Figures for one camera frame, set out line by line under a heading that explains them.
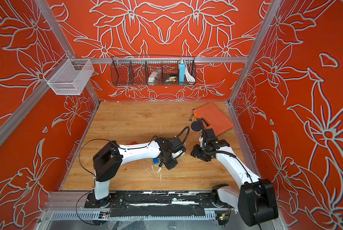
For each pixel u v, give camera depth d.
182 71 0.86
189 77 0.91
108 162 0.47
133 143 0.95
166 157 0.72
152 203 0.73
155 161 0.83
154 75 0.92
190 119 1.07
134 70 1.00
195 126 1.05
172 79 0.90
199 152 0.73
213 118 1.01
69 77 0.91
